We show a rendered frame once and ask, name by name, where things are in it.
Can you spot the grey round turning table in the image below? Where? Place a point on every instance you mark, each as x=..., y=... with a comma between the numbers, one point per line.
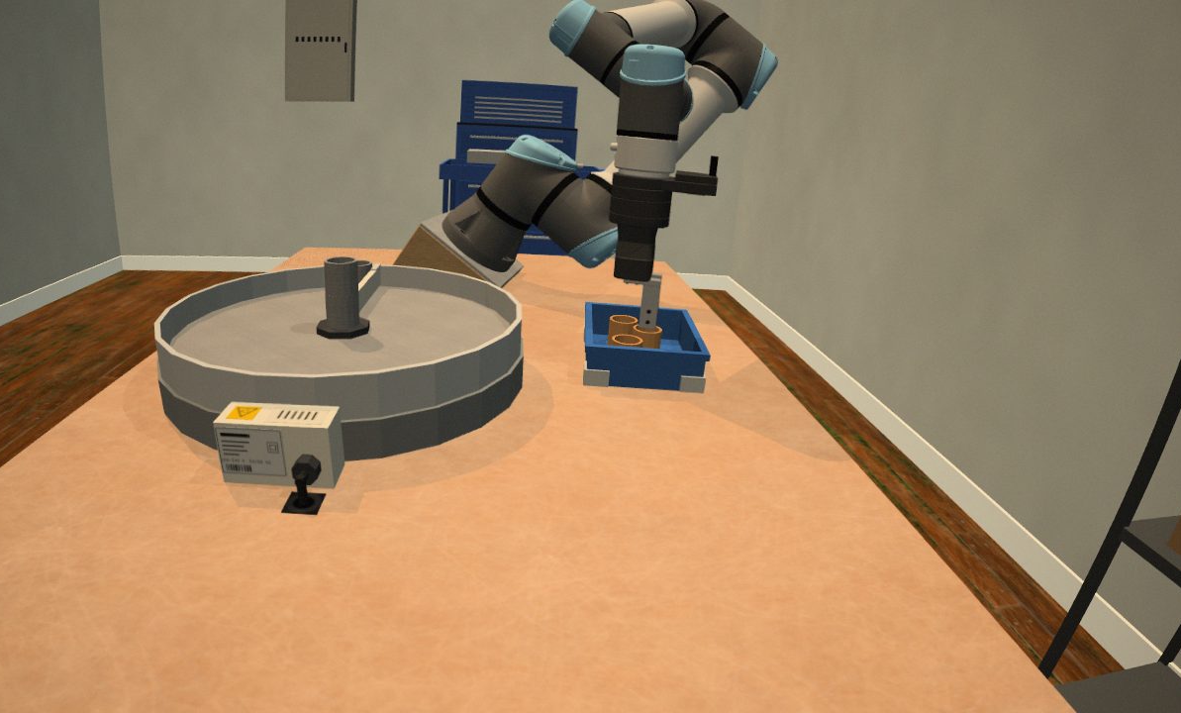
x=442, y=367

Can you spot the blue open crate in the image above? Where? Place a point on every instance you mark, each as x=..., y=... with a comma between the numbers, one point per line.
x=678, y=365

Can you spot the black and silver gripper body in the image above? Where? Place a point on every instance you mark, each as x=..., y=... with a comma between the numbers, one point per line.
x=641, y=199

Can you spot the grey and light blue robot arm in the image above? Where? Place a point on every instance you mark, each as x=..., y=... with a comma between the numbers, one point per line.
x=535, y=183

